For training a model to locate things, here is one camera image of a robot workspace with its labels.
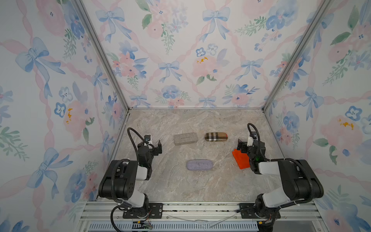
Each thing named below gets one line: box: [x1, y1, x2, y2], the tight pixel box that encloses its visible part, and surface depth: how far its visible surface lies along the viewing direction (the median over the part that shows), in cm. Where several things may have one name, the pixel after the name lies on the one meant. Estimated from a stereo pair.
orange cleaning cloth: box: [231, 148, 251, 170], surface depth 92 cm
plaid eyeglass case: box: [204, 131, 229, 142], surface depth 102 cm
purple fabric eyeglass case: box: [186, 159, 214, 171], surface depth 89 cm
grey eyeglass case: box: [173, 132, 198, 146], surface depth 100 cm
